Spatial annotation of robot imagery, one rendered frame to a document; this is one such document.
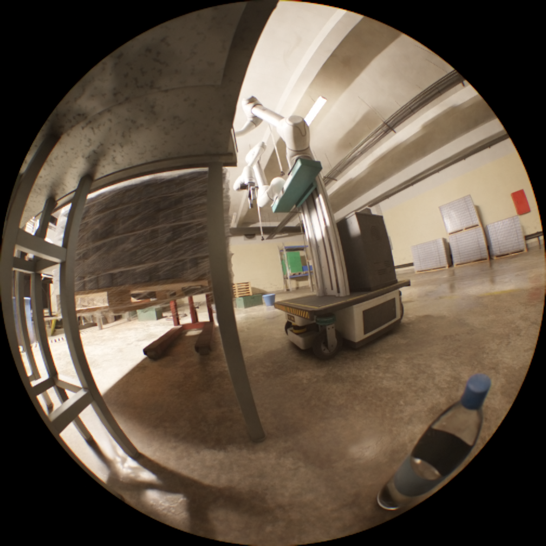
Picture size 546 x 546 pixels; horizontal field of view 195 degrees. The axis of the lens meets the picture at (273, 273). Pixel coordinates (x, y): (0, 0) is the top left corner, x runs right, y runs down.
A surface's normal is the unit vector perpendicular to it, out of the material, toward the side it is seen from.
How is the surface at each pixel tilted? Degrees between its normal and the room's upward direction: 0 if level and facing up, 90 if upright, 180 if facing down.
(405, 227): 90
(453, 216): 91
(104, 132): 180
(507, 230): 92
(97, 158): 180
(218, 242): 90
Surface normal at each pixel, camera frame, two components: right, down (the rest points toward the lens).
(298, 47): 0.15, 0.99
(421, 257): -0.93, 0.08
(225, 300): 0.33, -0.13
